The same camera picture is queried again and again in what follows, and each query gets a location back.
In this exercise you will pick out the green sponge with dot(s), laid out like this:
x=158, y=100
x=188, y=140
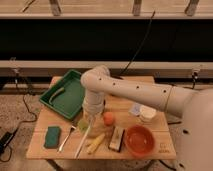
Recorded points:
x=52, y=137

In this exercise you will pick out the white dish brush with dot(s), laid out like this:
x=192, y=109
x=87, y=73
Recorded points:
x=82, y=141

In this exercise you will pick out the white paper cup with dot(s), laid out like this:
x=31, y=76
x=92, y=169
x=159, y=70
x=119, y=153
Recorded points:
x=147, y=113

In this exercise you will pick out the orange ball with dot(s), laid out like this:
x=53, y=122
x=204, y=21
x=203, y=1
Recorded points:
x=108, y=118

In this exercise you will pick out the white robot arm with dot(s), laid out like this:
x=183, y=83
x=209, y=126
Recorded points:
x=195, y=107

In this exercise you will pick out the green plastic tray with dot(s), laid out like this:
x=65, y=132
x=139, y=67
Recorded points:
x=69, y=103

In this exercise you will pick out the pale green curved handle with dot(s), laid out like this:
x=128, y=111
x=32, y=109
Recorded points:
x=60, y=90

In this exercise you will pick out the green plastic cup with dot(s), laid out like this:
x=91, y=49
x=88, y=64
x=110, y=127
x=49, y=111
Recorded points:
x=83, y=125

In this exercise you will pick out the metal fork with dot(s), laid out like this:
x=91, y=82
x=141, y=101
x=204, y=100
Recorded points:
x=72, y=128

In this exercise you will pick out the black white eraser block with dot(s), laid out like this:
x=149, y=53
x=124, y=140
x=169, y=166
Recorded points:
x=116, y=139

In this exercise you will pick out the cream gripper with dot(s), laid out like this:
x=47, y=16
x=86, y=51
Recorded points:
x=96, y=123

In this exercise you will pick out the orange plastic bowl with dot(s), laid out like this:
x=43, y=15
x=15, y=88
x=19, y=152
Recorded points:
x=139, y=141

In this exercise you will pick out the black power adapter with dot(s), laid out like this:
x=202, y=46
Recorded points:
x=4, y=141

